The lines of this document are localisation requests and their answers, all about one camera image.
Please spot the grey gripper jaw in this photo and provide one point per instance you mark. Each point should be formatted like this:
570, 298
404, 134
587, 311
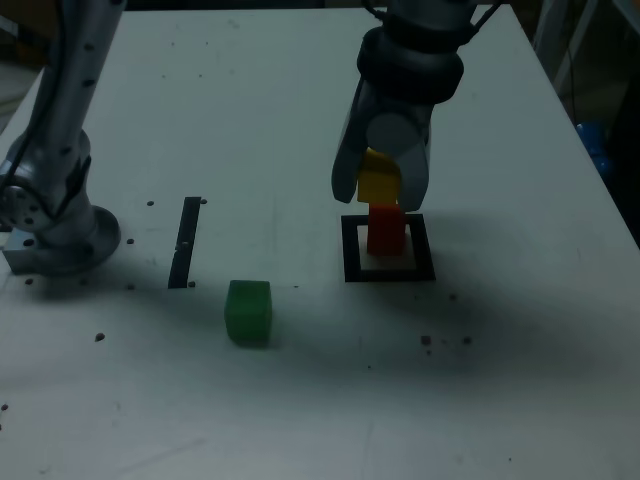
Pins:
415, 165
347, 160

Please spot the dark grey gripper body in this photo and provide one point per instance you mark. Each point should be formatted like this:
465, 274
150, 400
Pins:
405, 107

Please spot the yellow cube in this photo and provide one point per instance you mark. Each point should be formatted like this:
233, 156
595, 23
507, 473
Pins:
377, 185

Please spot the red cube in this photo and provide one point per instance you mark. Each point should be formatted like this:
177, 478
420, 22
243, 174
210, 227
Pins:
385, 232

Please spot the green cube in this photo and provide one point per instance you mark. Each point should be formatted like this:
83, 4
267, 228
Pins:
247, 312

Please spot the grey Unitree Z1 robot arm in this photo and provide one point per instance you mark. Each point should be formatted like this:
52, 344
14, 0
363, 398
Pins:
65, 125

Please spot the black tape square outline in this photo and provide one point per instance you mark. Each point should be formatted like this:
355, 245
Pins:
390, 276

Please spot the blue plastic object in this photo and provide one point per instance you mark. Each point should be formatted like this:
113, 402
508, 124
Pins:
592, 145

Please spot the black tape strip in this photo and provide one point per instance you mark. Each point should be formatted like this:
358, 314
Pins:
184, 240

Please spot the grey metal frame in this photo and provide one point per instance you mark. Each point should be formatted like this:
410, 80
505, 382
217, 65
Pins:
541, 20

